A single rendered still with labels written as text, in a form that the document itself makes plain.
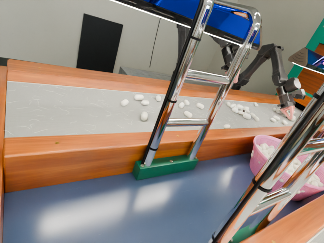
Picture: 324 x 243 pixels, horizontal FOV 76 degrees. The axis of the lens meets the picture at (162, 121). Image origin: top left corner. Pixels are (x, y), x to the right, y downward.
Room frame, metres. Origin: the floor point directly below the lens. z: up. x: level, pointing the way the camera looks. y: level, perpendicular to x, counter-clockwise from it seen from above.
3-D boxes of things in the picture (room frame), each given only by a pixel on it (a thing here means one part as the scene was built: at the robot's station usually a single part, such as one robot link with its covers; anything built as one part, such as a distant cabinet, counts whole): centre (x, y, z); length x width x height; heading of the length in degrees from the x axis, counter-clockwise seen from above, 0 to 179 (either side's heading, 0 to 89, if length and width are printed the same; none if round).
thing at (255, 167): (0.65, -0.46, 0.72); 0.27 x 0.27 x 0.10
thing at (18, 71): (1.15, -0.19, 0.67); 1.81 x 0.12 x 0.19; 131
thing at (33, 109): (0.99, -0.33, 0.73); 1.81 x 0.30 x 0.02; 131
